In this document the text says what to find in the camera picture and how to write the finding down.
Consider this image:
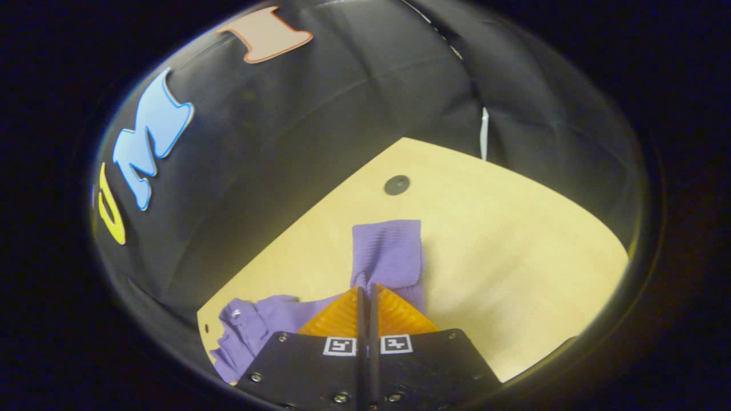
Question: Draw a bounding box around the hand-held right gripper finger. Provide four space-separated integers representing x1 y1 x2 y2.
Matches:
235 285 367 411
368 284 503 411

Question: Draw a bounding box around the purple button shirt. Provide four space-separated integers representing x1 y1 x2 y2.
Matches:
208 219 428 384

